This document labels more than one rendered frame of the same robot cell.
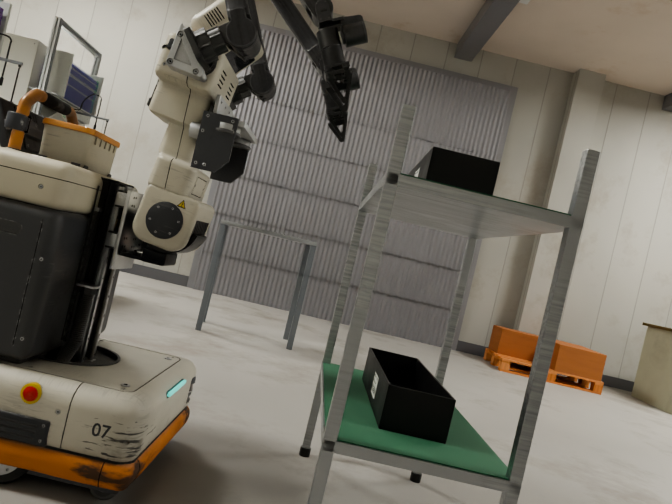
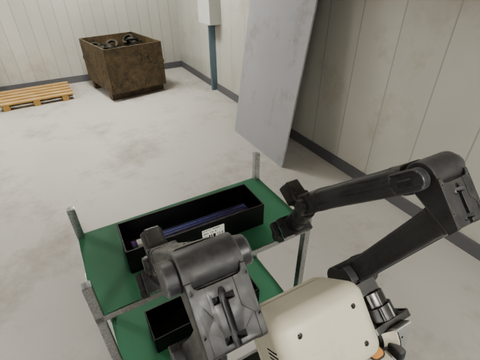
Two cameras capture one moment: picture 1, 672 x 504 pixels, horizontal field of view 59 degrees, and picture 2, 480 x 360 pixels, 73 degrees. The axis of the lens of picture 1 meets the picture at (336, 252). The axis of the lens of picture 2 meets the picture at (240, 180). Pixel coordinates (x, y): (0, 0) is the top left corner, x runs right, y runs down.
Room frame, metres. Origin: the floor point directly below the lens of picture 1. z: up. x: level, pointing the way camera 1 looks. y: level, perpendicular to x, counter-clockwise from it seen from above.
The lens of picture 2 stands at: (2.06, 0.72, 1.91)
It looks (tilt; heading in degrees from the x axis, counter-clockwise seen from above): 34 degrees down; 242
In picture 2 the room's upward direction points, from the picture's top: 1 degrees counter-clockwise
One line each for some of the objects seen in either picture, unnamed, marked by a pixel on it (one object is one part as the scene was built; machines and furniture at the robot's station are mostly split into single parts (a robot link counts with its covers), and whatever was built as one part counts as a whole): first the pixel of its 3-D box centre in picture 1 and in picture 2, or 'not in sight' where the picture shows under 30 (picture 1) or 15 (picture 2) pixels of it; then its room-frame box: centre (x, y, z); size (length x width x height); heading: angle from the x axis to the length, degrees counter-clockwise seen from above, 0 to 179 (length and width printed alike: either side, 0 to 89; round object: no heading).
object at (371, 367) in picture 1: (401, 387); (204, 306); (1.75, -0.28, 0.41); 0.57 x 0.17 x 0.11; 2
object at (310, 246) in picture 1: (256, 282); not in sight; (4.45, 0.53, 0.40); 0.70 x 0.45 x 0.80; 98
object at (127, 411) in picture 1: (61, 391); not in sight; (1.76, 0.69, 0.16); 0.67 x 0.64 x 0.25; 90
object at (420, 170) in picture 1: (441, 188); (193, 223); (1.76, -0.26, 1.01); 0.57 x 0.17 x 0.11; 0
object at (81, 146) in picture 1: (79, 149); not in sight; (1.76, 0.81, 0.87); 0.23 x 0.15 x 0.11; 0
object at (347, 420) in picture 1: (412, 340); (202, 288); (1.75, -0.28, 0.55); 0.91 x 0.46 x 1.10; 2
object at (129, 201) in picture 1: (162, 234); not in sight; (1.82, 0.53, 0.68); 0.28 x 0.27 x 0.25; 0
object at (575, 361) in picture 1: (543, 357); not in sight; (6.26, -2.38, 0.20); 1.06 x 0.73 x 0.40; 92
